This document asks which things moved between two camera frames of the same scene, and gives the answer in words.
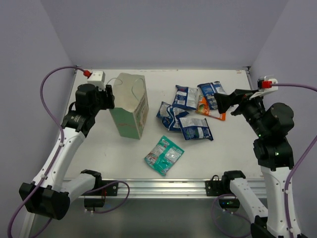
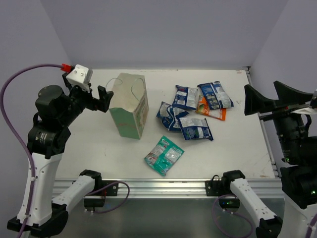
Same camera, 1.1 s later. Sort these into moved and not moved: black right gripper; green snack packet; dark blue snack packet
Moved: black right gripper
Not moved: dark blue snack packet; green snack packet
